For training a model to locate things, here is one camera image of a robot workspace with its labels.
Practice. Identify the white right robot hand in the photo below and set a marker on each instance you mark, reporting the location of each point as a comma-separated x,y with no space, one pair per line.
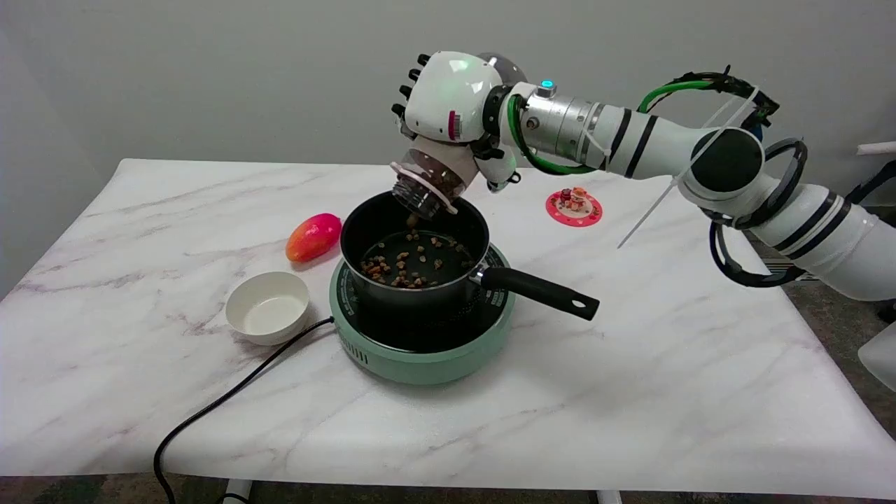
448,91

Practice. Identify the clear bottle with brown contents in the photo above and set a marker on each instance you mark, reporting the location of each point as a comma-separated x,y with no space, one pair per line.
428,183

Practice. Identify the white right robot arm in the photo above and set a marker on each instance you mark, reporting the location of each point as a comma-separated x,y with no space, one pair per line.
826,231

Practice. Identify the pink bottle lid with figure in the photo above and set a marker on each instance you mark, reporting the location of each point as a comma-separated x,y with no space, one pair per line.
575,208

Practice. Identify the brown food pieces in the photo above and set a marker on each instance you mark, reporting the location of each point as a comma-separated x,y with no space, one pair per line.
402,280

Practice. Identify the red orange mango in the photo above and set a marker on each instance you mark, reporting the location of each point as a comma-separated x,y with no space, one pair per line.
313,238

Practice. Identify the white zip tie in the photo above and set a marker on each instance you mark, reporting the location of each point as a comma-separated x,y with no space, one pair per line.
647,213

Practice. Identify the green induction cooker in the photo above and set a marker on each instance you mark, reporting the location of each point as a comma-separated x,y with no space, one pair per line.
420,365

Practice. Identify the white bowl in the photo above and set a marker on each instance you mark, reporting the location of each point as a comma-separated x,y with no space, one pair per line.
267,311

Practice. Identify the floor vent grille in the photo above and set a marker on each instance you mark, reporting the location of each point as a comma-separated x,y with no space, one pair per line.
780,264

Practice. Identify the white pipe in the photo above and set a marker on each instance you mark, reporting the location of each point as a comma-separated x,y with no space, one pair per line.
878,148

